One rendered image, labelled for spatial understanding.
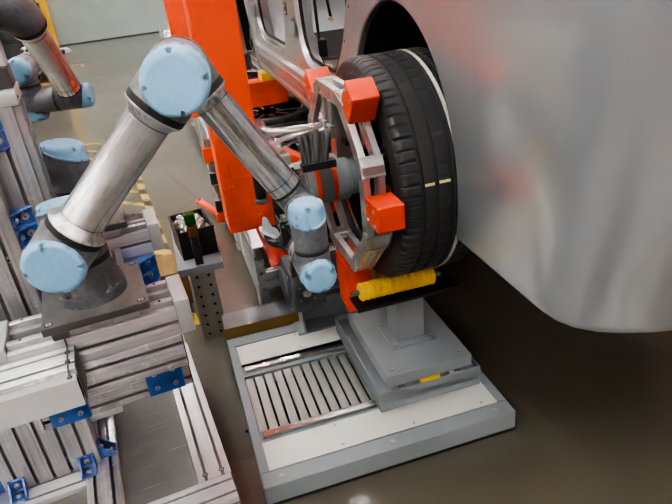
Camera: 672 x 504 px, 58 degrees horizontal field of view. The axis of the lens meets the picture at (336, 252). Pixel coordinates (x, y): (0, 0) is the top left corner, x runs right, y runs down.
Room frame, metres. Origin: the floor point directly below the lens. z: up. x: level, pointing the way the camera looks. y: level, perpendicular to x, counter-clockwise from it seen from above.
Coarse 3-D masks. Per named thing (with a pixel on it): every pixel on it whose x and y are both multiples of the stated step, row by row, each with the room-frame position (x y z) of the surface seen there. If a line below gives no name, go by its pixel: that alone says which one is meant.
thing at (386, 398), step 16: (336, 320) 1.96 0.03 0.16; (352, 336) 1.86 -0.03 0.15; (352, 352) 1.77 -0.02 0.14; (368, 368) 1.66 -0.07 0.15; (464, 368) 1.58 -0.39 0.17; (368, 384) 1.61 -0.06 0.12; (384, 384) 1.57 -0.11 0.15; (416, 384) 1.53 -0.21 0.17; (432, 384) 1.54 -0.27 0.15; (448, 384) 1.56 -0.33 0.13; (464, 384) 1.57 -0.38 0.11; (384, 400) 1.50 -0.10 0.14; (400, 400) 1.51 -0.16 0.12; (416, 400) 1.53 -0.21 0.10
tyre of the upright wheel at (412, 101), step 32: (352, 64) 1.71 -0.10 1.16; (384, 64) 1.64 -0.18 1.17; (416, 64) 1.64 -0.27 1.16; (384, 96) 1.52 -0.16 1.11; (416, 96) 1.54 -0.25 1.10; (384, 128) 1.49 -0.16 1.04; (416, 128) 1.47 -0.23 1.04; (448, 128) 1.48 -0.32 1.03; (416, 160) 1.42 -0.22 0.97; (448, 160) 1.45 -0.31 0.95; (416, 192) 1.40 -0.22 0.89; (448, 192) 1.42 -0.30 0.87; (352, 224) 1.85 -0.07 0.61; (416, 224) 1.40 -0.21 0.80; (448, 224) 1.43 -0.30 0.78; (384, 256) 1.56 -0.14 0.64; (416, 256) 1.44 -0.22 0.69
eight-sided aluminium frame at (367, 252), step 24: (312, 96) 1.85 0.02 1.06; (336, 96) 1.58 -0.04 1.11; (312, 120) 1.89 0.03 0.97; (360, 144) 1.48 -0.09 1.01; (360, 168) 1.44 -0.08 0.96; (384, 168) 1.44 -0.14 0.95; (360, 192) 1.46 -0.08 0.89; (384, 192) 1.44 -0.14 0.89; (336, 240) 1.75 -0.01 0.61; (384, 240) 1.44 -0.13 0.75; (360, 264) 1.53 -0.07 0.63
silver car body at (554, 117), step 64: (256, 0) 4.10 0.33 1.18; (320, 0) 4.25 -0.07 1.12; (448, 0) 1.43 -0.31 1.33; (512, 0) 1.18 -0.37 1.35; (576, 0) 1.01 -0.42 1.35; (640, 0) 0.91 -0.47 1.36; (320, 64) 2.74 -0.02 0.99; (448, 64) 1.44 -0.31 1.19; (512, 64) 1.17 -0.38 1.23; (576, 64) 0.99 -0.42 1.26; (640, 64) 0.90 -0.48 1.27; (512, 128) 1.16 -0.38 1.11; (576, 128) 0.98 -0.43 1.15; (640, 128) 0.88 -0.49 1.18; (512, 192) 1.16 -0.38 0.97; (576, 192) 0.97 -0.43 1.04; (640, 192) 0.88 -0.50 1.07; (512, 256) 1.14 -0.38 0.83; (576, 256) 0.96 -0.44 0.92; (640, 256) 0.88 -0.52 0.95; (576, 320) 0.96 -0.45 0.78; (640, 320) 0.90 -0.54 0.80
